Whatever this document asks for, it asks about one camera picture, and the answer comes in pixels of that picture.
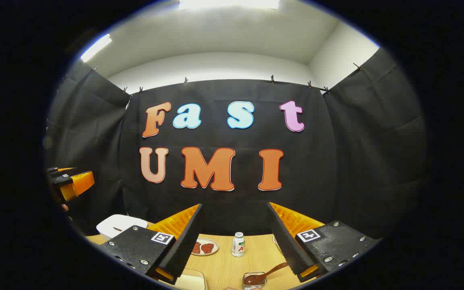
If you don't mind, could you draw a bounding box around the beige round plate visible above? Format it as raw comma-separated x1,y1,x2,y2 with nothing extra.
191,238,219,257

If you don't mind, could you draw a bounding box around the white rice cooker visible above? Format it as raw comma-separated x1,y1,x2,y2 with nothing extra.
96,214,149,241

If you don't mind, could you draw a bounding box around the clear wire chopstick holder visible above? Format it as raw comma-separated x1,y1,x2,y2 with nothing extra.
243,272,267,290

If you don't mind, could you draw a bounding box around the dark wooden spoon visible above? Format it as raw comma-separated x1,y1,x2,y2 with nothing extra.
244,263,289,286

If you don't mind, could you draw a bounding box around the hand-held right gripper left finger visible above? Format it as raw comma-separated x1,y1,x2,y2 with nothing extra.
99,203,205,282

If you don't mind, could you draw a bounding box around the white drink bottle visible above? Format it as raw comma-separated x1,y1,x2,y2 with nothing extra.
232,232,245,257

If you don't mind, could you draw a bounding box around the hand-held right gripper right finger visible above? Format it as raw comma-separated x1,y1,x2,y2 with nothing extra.
267,202,379,282

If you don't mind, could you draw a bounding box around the clear plastic rice container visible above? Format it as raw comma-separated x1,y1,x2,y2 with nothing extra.
172,269,207,290

